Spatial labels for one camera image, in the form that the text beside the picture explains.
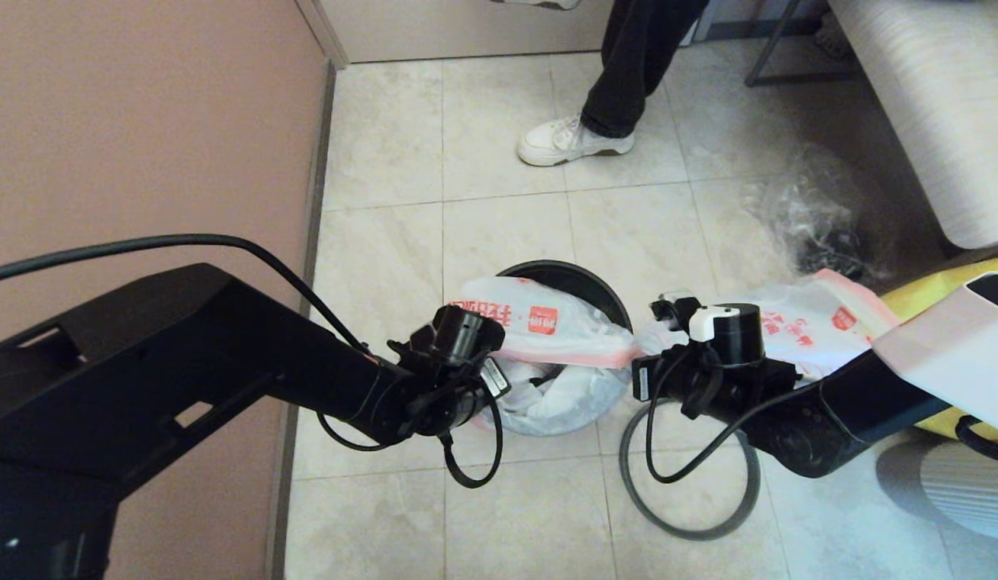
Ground small right wrist camera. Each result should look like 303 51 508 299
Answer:
650 292 702 331

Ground round striped grey stool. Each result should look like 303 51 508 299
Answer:
876 439 998 542

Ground grey metal furniture leg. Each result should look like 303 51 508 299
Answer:
744 0 862 88

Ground person's leg dark trousers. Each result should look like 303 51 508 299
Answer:
581 0 709 139

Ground black round trash bin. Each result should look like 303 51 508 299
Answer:
495 259 633 331

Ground white red-print plastic bag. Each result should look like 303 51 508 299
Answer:
446 276 640 437

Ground white liner bag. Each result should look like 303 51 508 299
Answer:
640 270 902 379

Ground yellow plastic bag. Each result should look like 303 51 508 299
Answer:
881 256 998 442

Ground beige striped sofa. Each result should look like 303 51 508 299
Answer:
825 0 998 251

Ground clear plastic bag with rubbish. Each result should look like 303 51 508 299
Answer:
744 145 894 279

